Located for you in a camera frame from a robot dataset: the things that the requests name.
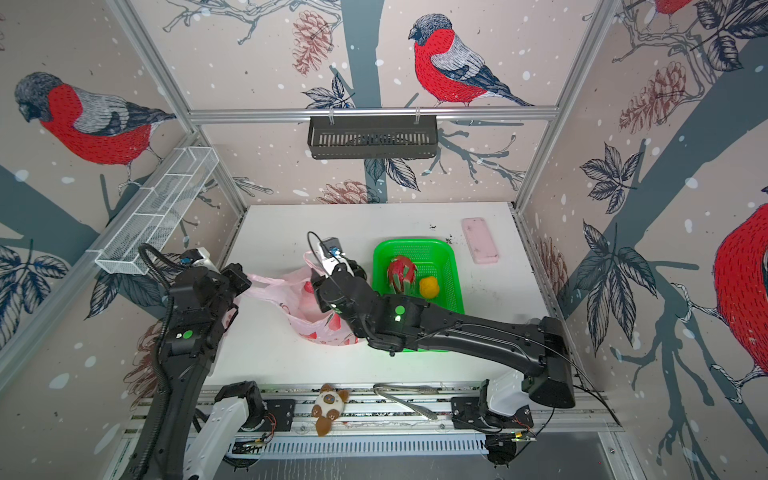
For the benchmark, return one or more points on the red fruit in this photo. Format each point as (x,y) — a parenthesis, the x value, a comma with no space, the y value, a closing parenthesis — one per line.
(401,274)

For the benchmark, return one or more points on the orange fruit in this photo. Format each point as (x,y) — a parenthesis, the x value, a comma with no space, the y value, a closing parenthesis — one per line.
(429,288)

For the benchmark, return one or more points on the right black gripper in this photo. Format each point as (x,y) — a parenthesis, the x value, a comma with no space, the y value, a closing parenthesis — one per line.
(322,286)

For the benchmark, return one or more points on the white wire mesh shelf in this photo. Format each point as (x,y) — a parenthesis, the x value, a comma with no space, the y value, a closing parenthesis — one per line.
(161,207)

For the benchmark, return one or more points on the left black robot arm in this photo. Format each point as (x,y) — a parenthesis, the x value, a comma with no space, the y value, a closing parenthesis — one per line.
(181,362)

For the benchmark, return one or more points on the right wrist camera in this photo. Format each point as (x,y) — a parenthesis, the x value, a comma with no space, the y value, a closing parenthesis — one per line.
(331,255)

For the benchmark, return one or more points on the green plastic basket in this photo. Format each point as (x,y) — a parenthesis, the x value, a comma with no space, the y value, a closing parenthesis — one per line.
(432,257)

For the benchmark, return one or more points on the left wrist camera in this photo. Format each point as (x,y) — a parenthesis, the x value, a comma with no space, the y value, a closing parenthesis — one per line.
(197,257)

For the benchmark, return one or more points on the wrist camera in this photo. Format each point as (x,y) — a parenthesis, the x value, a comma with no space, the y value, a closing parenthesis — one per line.
(197,257)
(331,255)

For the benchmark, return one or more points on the black hanging wall basket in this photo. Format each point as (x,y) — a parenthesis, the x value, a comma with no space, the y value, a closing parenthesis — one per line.
(373,137)

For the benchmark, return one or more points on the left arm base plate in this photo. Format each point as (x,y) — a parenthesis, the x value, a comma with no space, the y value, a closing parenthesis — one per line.
(278,418)

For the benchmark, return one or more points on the brown plush toy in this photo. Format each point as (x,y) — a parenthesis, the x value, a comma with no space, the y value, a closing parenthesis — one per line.
(328,407)

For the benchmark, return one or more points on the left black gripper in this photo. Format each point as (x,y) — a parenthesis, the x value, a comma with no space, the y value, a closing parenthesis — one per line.
(235,274)

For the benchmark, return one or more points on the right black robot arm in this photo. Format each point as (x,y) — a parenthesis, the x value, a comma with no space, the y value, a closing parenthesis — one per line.
(394,323)

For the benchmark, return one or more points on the pink plastic bag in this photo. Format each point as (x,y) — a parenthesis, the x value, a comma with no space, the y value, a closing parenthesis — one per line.
(293,293)

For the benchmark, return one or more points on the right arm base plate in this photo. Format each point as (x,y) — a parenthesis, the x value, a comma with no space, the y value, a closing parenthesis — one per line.
(471,413)

